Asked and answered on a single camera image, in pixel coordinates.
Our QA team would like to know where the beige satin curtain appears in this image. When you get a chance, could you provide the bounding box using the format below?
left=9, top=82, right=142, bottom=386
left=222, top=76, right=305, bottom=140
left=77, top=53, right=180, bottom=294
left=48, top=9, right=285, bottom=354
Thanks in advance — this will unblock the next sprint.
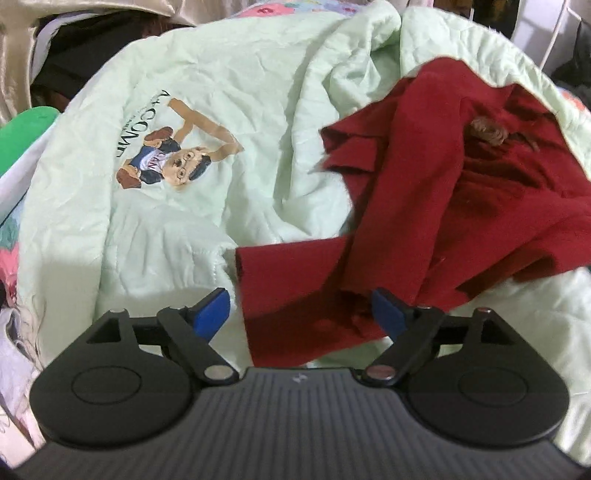
left=1, top=0, right=253, bottom=124

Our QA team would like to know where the dark red knit garment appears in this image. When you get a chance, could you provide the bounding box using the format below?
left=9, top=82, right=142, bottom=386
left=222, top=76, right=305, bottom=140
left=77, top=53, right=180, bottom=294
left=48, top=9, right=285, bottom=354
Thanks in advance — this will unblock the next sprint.
left=235, top=57, right=590, bottom=367

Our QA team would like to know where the green plastic item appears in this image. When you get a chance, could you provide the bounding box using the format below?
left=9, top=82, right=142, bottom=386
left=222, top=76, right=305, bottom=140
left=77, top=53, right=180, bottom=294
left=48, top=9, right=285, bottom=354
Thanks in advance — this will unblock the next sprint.
left=0, top=106, right=60, bottom=175

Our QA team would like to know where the floral patterned bed sheet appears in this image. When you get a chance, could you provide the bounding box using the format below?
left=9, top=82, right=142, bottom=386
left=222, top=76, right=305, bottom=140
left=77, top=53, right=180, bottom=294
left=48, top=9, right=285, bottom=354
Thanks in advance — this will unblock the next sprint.
left=235, top=0, right=363, bottom=18

